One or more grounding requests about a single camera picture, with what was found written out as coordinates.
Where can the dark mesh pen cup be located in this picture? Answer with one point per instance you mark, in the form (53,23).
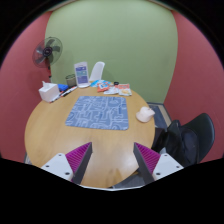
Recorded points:
(70,80)

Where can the orange white snack packet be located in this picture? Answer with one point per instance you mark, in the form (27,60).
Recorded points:
(124,90)

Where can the light blue snack packet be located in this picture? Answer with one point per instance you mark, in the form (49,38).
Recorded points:
(95,83)

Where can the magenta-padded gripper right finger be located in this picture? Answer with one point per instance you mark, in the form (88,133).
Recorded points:
(148,159)

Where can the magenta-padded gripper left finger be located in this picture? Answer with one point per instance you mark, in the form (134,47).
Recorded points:
(77,159)

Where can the small black round object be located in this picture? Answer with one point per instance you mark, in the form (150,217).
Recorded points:
(116,83)

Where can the white tissue box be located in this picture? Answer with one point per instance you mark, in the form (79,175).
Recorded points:
(48,92)

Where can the black and white marker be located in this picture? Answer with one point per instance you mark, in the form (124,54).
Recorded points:
(69,91)
(56,97)

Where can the blue patterned mouse pad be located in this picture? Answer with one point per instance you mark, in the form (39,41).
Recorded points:
(98,112)

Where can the pale pink computer mouse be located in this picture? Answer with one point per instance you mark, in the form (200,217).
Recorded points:
(145,114)

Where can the dark grey floor mat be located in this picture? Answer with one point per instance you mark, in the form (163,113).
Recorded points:
(160,116)

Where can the black standing fan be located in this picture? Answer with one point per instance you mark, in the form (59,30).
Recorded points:
(47,52)

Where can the blue small box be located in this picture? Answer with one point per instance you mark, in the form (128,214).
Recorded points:
(63,87)

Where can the black office chair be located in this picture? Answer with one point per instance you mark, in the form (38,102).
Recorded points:
(191,141)

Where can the red orange snack packet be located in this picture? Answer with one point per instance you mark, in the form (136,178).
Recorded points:
(103,86)

